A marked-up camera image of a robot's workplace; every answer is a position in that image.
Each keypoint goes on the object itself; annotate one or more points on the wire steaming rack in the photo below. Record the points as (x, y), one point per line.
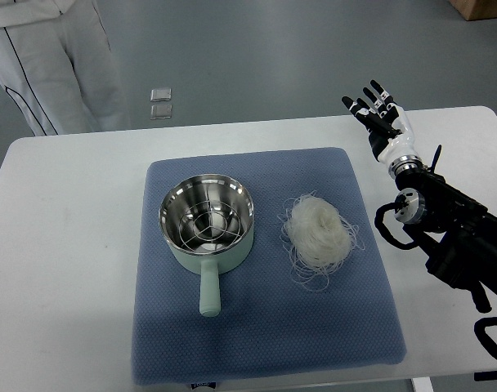
(208, 227)

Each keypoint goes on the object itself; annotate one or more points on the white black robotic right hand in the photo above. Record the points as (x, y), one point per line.
(390, 133)

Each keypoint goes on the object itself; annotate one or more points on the cardboard box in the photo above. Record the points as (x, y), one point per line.
(477, 9)

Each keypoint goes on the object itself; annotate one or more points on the blue textured cloth mat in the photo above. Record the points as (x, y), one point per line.
(269, 325)

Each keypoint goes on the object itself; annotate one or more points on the metal floor plate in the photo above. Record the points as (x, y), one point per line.
(161, 111)
(161, 94)

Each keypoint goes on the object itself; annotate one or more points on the white vermicelli noodle nest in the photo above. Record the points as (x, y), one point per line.
(317, 239)

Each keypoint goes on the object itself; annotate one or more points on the person in white clothes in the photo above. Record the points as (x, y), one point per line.
(56, 65)

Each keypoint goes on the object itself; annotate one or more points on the upper metal floor plate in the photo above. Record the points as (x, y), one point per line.
(161, 94)

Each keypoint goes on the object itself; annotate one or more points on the mint green steel pot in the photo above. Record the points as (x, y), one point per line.
(209, 266)

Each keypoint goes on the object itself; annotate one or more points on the lower metal floor plate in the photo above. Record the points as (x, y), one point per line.
(161, 111)

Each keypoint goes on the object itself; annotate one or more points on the table control panel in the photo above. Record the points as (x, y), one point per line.
(485, 376)

